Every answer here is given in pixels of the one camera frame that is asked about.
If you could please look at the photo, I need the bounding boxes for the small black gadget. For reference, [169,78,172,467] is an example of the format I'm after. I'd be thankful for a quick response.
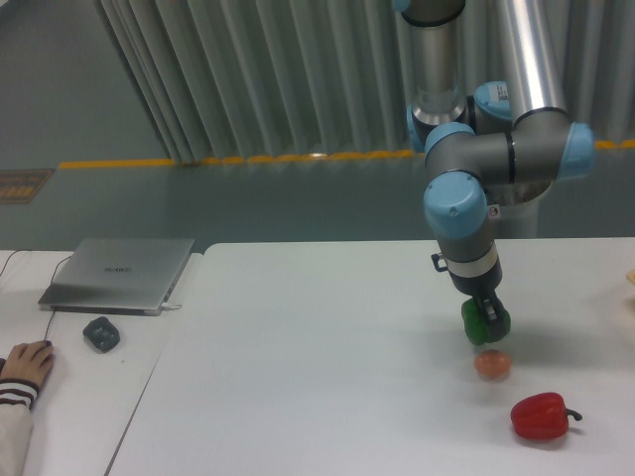
[82,316,121,353]

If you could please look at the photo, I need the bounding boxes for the grey pleated curtain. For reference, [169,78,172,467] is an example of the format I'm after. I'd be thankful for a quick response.
[94,1,634,164]

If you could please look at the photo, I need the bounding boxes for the brown egg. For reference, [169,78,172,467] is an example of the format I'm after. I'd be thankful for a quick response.
[473,349,513,381]

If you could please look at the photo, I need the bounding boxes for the silver closed laptop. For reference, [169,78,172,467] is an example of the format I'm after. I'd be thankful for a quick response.
[39,238,194,315]

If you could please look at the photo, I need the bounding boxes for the black mouse cable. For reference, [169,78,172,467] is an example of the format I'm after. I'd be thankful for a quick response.
[0,249,75,344]

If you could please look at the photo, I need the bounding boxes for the white striped sleeve forearm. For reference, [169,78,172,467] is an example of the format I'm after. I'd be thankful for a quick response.
[1,379,39,475]

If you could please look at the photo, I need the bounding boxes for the green bell pepper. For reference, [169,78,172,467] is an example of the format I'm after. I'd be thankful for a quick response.
[461,298,511,346]

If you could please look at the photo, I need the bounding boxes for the person's hand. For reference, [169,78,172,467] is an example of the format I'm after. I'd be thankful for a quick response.
[1,340,55,389]

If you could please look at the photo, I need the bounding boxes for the white usb plug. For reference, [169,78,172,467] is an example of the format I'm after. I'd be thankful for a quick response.
[162,302,182,311]

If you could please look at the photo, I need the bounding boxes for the red bell pepper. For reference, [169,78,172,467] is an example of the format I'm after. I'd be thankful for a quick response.
[510,392,583,441]

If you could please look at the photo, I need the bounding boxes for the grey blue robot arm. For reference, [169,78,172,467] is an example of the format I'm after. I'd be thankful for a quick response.
[393,1,594,345]

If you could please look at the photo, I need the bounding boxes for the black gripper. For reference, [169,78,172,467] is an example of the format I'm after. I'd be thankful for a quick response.
[431,251,507,342]

